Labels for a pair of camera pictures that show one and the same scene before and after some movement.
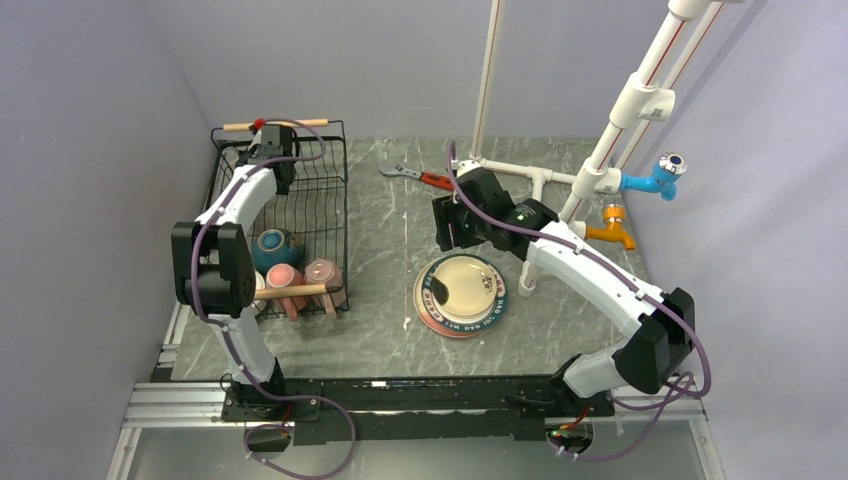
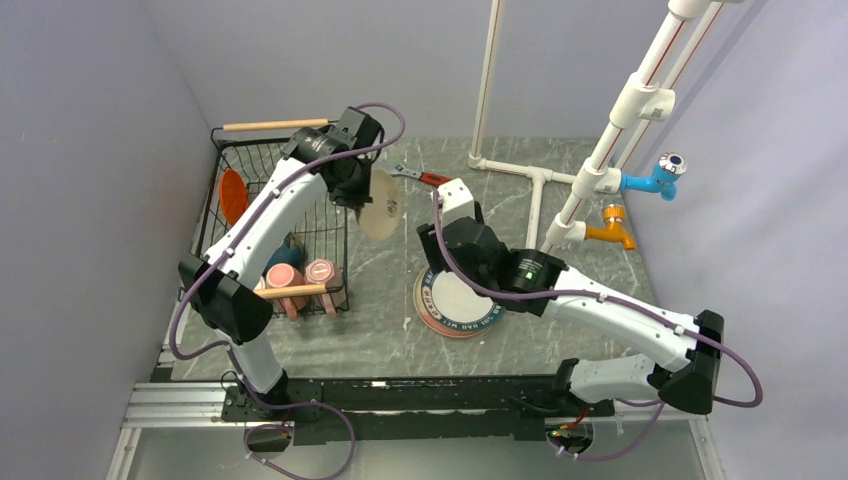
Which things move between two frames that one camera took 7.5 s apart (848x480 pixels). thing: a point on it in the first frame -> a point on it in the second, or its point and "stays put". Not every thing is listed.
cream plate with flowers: [472, 285] -> [380, 217]
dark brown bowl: [274, 246] stays put
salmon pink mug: [282, 275] stays put
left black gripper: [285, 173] -> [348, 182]
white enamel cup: [259, 284] stays put
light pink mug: [323, 272] stays put
